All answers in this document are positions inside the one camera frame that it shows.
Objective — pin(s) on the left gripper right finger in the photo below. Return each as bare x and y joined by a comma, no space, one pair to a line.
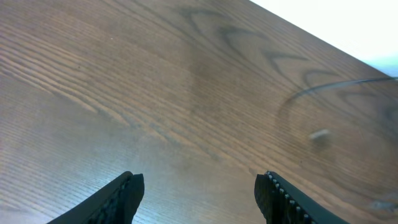
281,202

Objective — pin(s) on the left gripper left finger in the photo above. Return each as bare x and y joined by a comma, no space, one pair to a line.
116,202

